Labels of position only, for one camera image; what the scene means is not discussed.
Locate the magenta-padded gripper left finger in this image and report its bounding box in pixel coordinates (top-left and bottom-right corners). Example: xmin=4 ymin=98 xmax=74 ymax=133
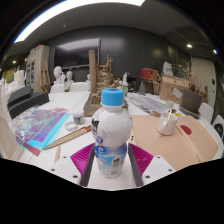
xmin=49 ymin=142 xmax=97 ymax=188

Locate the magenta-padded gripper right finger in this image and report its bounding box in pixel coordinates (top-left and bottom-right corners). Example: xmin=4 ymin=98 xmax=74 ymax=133
xmin=127 ymin=142 xmax=177 ymax=188

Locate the white bottle with blue cap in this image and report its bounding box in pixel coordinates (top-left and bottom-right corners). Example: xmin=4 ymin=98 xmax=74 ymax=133
xmin=90 ymin=87 xmax=133 ymax=179

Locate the tan wooden board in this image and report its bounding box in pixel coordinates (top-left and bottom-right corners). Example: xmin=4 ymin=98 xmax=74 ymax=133
xmin=129 ymin=114 xmax=220 ymax=172

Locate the thin wooden stick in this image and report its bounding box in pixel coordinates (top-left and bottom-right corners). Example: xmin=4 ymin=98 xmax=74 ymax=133
xmin=53 ymin=144 xmax=62 ymax=164

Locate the flat wooden ruler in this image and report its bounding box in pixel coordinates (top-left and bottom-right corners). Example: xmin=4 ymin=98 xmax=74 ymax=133
xmin=43 ymin=124 xmax=93 ymax=151

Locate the white mug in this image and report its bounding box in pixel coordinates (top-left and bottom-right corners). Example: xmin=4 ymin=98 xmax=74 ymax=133
xmin=156 ymin=111 xmax=179 ymax=136

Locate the holographic colourful sheet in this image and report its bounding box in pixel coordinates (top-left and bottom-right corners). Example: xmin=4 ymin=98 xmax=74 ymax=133
xmin=11 ymin=106 xmax=71 ymax=157

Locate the flat round red coaster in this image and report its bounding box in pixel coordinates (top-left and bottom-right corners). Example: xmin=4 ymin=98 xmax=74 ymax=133
xmin=179 ymin=124 xmax=193 ymax=136

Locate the newspaper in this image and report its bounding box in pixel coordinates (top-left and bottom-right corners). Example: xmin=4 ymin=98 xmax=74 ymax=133
xmin=125 ymin=92 xmax=171 ymax=114

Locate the grey plant saucer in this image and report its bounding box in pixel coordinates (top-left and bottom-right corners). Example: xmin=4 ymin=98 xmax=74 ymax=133
xmin=179 ymin=105 xmax=202 ymax=120

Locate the grey conical flask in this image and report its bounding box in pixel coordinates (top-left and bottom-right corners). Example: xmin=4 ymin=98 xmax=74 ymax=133
xmin=138 ymin=79 xmax=147 ymax=96

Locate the white chair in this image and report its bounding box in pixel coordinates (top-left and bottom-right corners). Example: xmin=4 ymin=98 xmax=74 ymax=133
xmin=49 ymin=83 xmax=66 ymax=94
xmin=198 ymin=102 xmax=214 ymax=124
xmin=211 ymin=114 xmax=224 ymax=141
xmin=68 ymin=81 xmax=89 ymax=93

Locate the green spray bottle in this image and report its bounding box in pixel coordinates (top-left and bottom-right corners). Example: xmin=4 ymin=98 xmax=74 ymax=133
xmin=122 ymin=72 xmax=130 ymax=98

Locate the black foam block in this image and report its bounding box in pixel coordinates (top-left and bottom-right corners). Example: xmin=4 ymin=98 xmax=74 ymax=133
xmin=8 ymin=92 xmax=50 ymax=120
xmin=7 ymin=85 xmax=33 ymax=103

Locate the cardboard box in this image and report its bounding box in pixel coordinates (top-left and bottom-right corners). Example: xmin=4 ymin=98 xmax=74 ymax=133
xmin=158 ymin=73 xmax=189 ymax=105

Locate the white plaster bust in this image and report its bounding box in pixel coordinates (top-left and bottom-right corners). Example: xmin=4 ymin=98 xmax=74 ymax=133
xmin=64 ymin=70 xmax=75 ymax=92
xmin=53 ymin=65 xmax=64 ymax=86

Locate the black backpack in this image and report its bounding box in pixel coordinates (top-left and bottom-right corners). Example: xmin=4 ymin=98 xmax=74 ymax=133
xmin=214 ymin=123 xmax=224 ymax=138

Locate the red box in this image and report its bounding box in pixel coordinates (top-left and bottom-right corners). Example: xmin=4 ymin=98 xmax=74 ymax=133
xmin=139 ymin=67 xmax=159 ymax=82

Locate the wooden easel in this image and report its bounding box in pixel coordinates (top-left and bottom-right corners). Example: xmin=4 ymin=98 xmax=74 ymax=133
xmin=39 ymin=60 xmax=53 ymax=93

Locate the white plaster figure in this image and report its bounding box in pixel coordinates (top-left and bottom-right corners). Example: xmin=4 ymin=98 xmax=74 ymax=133
xmin=163 ymin=61 xmax=174 ymax=77

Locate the white cabinet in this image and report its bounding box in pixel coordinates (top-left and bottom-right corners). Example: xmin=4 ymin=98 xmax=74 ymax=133
xmin=25 ymin=44 xmax=51 ymax=93

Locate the long ceiling light strip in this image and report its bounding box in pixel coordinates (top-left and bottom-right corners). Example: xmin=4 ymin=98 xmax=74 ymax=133
xmin=13 ymin=0 xmax=146 ymax=44

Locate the black wall screen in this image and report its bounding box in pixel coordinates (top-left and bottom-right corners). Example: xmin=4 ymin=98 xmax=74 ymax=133
xmin=53 ymin=37 xmax=101 ymax=70

